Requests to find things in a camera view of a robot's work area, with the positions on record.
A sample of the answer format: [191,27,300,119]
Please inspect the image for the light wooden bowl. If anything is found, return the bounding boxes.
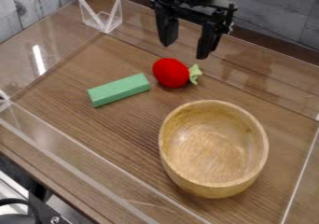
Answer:
[159,100,270,199]

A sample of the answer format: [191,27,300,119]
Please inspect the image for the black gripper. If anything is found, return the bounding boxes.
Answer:
[151,0,238,60]

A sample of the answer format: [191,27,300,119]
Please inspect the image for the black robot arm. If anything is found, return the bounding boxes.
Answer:
[151,0,238,60]

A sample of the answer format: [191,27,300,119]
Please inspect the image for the green rectangular block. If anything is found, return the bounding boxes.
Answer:
[87,73,151,107]

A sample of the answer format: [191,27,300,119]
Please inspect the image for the red plush fruit green stem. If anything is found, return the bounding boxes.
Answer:
[152,58,203,89]

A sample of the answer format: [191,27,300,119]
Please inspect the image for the black bracket bottom left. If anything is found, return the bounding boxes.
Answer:
[28,192,72,224]

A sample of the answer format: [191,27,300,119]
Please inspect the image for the clear acrylic tray enclosure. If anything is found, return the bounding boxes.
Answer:
[0,0,319,224]

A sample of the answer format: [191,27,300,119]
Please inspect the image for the black cable bottom left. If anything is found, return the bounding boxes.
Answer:
[0,197,33,224]

